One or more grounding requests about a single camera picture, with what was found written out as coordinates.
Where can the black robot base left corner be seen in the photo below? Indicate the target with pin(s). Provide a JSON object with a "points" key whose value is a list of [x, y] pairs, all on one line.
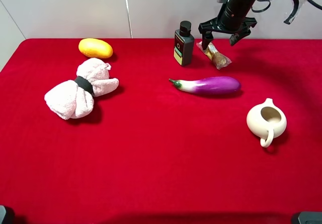
{"points": [[7, 215]]}

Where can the dark brown pump bottle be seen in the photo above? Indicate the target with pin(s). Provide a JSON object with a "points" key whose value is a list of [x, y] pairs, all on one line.
{"points": [[184, 43]]}

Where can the red table cloth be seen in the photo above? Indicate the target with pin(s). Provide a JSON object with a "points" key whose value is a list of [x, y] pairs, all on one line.
{"points": [[150, 153]]}

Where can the pink rolled towel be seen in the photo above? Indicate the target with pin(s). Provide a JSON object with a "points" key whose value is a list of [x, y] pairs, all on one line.
{"points": [[73, 99]]}

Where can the chocolate balls clear packet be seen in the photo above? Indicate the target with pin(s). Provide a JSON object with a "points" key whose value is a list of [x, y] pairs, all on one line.
{"points": [[218, 59]]}

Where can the black robot base right corner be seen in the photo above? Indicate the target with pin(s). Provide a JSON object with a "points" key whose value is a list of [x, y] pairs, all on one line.
{"points": [[307, 217]]}

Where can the cream ceramic teapot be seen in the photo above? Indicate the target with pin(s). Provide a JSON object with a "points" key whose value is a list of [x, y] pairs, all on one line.
{"points": [[266, 121]]}

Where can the purple eggplant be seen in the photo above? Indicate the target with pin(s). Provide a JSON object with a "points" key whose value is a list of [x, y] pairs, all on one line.
{"points": [[208, 86]]}

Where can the yellow mango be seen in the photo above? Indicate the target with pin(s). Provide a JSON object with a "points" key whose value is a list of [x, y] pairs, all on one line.
{"points": [[95, 48]]}

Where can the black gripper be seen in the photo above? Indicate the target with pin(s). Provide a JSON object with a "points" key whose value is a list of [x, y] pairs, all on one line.
{"points": [[231, 19]]}

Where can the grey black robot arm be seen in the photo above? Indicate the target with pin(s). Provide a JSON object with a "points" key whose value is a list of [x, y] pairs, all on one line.
{"points": [[232, 19]]}

